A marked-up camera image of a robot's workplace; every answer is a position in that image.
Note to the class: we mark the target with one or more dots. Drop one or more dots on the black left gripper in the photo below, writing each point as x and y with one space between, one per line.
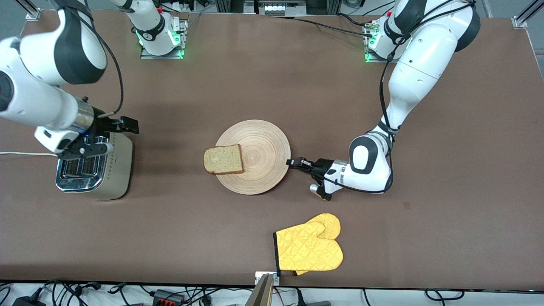
321 165

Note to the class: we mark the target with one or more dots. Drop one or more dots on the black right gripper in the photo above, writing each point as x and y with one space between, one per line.
103 122

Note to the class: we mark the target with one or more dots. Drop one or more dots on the round light wooden plate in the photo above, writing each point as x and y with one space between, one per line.
263 144

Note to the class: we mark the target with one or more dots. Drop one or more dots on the brown crust bread slice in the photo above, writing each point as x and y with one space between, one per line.
223 159

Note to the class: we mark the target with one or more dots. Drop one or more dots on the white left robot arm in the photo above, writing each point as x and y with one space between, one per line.
425 59

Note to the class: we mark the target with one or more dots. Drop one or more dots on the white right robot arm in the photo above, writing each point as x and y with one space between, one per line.
34 55

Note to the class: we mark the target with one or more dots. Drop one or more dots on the silver two-slot toaster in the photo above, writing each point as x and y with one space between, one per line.
119 170

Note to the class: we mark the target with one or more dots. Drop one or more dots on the yellow quilted oven mitt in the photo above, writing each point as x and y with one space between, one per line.
308 250

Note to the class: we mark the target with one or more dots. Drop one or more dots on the white power strip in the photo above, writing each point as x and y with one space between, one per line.
275 8

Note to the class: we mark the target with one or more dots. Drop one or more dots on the red and black connector block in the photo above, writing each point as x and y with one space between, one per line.
168 296

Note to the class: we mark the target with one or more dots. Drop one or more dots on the black power adapter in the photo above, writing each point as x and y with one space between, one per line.
27 302

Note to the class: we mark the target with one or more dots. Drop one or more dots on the small metal table bracket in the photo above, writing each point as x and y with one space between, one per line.
277 278

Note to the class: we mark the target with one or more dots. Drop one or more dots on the aluminium camera mast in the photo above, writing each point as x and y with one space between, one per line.
261 293

